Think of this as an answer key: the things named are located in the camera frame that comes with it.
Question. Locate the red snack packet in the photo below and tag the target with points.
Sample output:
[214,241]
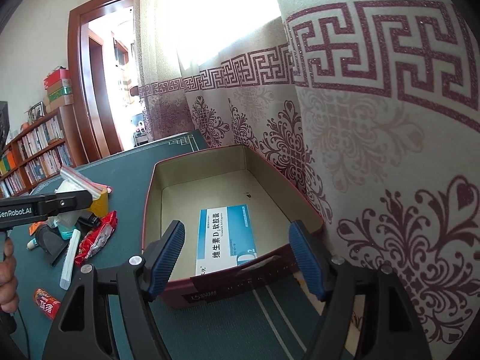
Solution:
[96,239]

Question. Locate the wooden door frame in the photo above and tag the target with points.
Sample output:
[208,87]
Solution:
[89,87]

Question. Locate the black lens hood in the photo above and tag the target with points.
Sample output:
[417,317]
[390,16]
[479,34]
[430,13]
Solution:
[51,243]

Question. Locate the clear zip bag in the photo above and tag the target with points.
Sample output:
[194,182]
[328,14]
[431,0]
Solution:
[74,181]

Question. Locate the stacked boxes on shelf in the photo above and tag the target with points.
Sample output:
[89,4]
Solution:
[58,87]

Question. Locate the green table mat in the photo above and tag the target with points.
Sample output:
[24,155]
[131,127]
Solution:
[267,314]

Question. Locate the blue white medicine box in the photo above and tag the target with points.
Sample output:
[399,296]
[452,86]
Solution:
[225,239]

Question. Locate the red cardboard storage box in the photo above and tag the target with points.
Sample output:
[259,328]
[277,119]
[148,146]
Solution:
[184,185]

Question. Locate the patterned beige curtain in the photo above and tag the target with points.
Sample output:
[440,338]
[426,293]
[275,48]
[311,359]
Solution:
[369,107]

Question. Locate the white long tube box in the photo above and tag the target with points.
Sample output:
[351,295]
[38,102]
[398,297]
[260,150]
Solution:
[66,274]

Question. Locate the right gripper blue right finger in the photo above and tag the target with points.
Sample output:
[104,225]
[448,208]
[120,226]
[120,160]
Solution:
[307,260]

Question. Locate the red small candy wrapper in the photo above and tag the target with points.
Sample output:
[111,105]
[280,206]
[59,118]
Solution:
[48,304]

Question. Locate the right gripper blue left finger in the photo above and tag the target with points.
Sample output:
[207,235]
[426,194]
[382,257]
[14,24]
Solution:
[160,258]

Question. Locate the teal floss container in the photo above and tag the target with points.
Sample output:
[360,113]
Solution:
[66,227]

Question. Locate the wooden bookshelf with books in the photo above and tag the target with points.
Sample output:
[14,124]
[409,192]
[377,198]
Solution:
[40,151]

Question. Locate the person's left hand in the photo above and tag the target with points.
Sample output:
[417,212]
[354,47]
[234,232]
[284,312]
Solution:
[9,298]

